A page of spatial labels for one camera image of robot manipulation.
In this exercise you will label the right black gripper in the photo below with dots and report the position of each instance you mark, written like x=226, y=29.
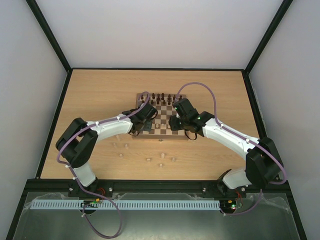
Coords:
x=175, y=123

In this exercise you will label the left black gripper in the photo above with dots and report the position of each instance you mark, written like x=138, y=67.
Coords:
x=148, y=126

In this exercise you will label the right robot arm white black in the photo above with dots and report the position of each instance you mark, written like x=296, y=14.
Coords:
x=262, y=160

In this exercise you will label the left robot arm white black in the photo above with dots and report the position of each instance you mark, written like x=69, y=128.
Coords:
x=77, y=143

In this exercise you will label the wooden chess board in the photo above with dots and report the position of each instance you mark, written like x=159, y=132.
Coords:
x=163, y=116

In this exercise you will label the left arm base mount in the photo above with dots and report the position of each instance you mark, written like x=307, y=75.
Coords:
x=96, y=187

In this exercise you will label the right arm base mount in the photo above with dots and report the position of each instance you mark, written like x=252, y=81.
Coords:
x=218, y=190

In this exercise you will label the black aluminium frame rail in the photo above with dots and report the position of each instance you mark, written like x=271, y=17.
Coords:
x=129, y=186

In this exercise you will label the light blue cable duct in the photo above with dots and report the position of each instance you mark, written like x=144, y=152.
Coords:
x=64, y=204

